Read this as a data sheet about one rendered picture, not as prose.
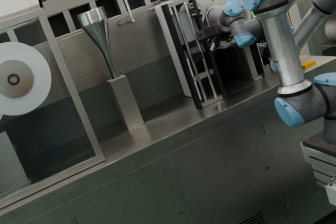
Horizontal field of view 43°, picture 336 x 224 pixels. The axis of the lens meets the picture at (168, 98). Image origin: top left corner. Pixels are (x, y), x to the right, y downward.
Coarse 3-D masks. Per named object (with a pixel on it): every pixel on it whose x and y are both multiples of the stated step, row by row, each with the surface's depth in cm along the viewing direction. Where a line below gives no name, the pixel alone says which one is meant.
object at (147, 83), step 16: (160, 64) 252; (208, 64) 263; (128, 80) 246; (144, 80) 250; (160, 80) 253; (176, 80) 257; (208, 80) 264; (80, 96) 238; (96, 96) 241; (144, 96) 251; (160, 96) 254; (96, 112) 242; (112, 112) 245; (96, 128) 243
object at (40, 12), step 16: (16, 16) 170; (32, 16) 172; (48, 32) 175; (64, 64) 178; (80, 112) 183; (96, 144) 187; (96, 160) 188; (64, 176) 184; (16, 192) 179; (32, 192) 180
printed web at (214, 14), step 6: (180, 6) 219; (222, 6) 238; (204, 12) 223; (210, 12) 247; (216, 12) 240; (204, 18) 226; (210, 18) 246; (216, 18) 240; (204, 24) 228; (210, 24) 249; (210, 42) 230
